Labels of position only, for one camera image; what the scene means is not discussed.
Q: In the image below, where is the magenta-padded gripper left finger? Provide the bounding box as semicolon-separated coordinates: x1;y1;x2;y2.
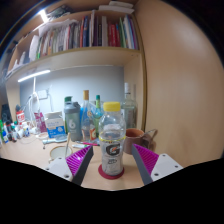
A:
44;144;95;186

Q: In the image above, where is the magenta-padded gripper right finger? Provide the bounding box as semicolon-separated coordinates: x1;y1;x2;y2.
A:
130;143;184;186

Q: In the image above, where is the clear yellow-capped drink bottle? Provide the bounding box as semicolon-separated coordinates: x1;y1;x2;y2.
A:
97;101;127;177

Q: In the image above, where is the white cup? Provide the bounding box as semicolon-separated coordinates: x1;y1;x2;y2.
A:
49;144;74;162

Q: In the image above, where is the wooden stirring stick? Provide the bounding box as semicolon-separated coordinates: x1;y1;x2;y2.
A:
64;132;72;156

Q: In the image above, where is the light blue hairbrush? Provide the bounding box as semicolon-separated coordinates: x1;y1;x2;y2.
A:
42;134;69;145

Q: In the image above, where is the pink pen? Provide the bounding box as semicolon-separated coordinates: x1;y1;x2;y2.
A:
74;140;100;148

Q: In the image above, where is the brown mug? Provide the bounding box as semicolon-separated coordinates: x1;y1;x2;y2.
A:
124;128;158;155

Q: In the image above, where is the blue and white carton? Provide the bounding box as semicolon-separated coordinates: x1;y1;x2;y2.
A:
44;111;67;139

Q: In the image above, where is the flat round red coaster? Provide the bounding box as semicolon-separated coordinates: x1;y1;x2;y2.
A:
97;163;126;181

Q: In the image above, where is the grey shaker bottle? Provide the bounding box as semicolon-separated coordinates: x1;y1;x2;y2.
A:
63;101;83;142

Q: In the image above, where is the magenta pouch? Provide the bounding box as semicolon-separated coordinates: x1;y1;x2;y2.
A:
33;111;48;134

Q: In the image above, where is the clear bottle with orange cap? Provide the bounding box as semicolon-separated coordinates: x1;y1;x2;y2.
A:
80;89;96;142

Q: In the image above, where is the red and white can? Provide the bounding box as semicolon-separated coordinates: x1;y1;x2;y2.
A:
15;110;26;126

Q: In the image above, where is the tall clear glass bottle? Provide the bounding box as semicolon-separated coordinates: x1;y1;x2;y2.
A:
121;82;138;130

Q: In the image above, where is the clear bottle with green cap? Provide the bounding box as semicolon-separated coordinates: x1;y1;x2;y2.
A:
94;94;103;134

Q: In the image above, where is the white power strip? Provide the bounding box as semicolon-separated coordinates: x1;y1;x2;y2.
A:
36;89;49;100

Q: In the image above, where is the white desk lamp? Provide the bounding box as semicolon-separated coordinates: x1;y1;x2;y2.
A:
17;69;52;128

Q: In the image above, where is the wooden shelf unit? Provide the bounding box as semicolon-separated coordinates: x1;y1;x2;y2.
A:
3;0;148;133

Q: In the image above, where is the long ceiling light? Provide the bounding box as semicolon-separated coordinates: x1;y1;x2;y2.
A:
38;8;50;24

